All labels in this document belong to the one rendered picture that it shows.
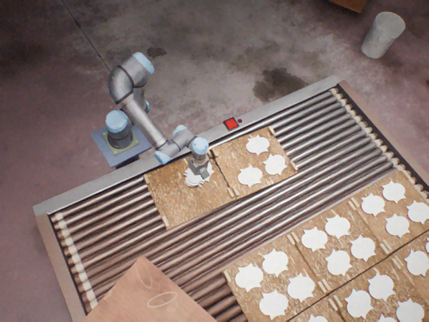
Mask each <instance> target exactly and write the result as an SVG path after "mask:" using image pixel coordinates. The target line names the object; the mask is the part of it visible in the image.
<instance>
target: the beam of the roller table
mask: <svg viewBox="0 0 429 322"><path fill-rule="evenodd" d="M338 82H340V80H339V79H338V77H337V76H336V75H335V74H334V75H331V76H329V77H326V78H324V79H322V80H320V81H318V82H315V83H313V84H311V85H308V86H307V87H304V88H302V89H299V90H297V91H294V92H293V93H290V94H288V95H286V96H284V97H282V98H279V99H277V100H275V101H272V102H271V103H268V104H266V105H263V106H261V107H258V108H256V109H254V110H252V111H250V112H247V113H245V114H242V115H240V116H238V117H236V118H235V120H236V122H237V120H238V119H241V120H242V123H238V122H237V123H238V124H239V127H238V128H237V129H234V130H232V131H228V129H227V128H226V126H225V125H224V123H222V124H220V125H218V126H216V127H214V128H211V129H209V130H206V131H204V132H202V133H200V134H198V135H196V136H197V137H198V138H204V139H206V140H207V141H208V144H211V143H214V142H216V141H218V140H222V139H224V138H227V137H228V136H230V135H232V134H234V133H237V132H238V131H241V130H243V129H245V128H248V127H250V126H252V125H255V124H256V123H259V122H261V121H263V120H265V119H268V118H270V117H272V116H274V115H277V114H278V113H281V112H282V111H285V110H287V109H289V108H291V107H294V106H296V105H298V104H301V103H303V102H305V101H307V100H309V99H311V98H313V97H316V96H318V95H321V94H323V93H325V92H327V91H328V90H330V89H333V88H334V87H335V86H336V84H337V83H338ZM190 153H192V151H191V150H190V149H189V148H187V147H185V148H184V149H182V150H181V151H180V152H179V153H178V154H176V155H175V156H174V157H173V158H172V159H171V160H170V161H169V162H167V163H166V164H168V163H170V162H173V161H175V160H177V159H179V158H181V157H183V156H186V155H188V154H190ZM163 165H165V164H161V163H159V162H158V161H157V160H156V158H155V156H154V153H153V154H152V155H149V156H147V157H145V158H142V159H141V160H138V161H136V162H133V163H131V164H128V165H126V166H124V167H122V168H120V169H117V170H115V171H112V172H110V173H108V174H106V175H104V176H101V177H99V178H96V179H94V180H92V181H90V182H87V183H85V184H81V185H79V186H76V187H74V188H73V189H70V190H68V191H65V192H63V193H60V194H59V195H56V196H54V197H52V198H49V199H47V200H45V201H42V202H41V203H38V204H37V205H34V206H33V210H34V212H35V214H36V217H37V216H40V215H42V214H44V213H47V214H48V215H49V216H52V215H54V214H55V213H57V212H59V211H63V210H65V209H67V208H69V207H72V206H74V205H76V204H79V203H81V202H83V201H85V200H87V199H89V198H92V197H94V196H96V195H99V194H101V193H103V192H105V191H107V190H109V189H112V188H114V187H116V186H118V185H120V184H123V183H124V182H127V181H129V180H131V179H134V178H136V177H140V176H142V175H144V174H147V173H148V172H151V171H152V170H155V169H156V168H159V167H161V166H163Z"/></svg>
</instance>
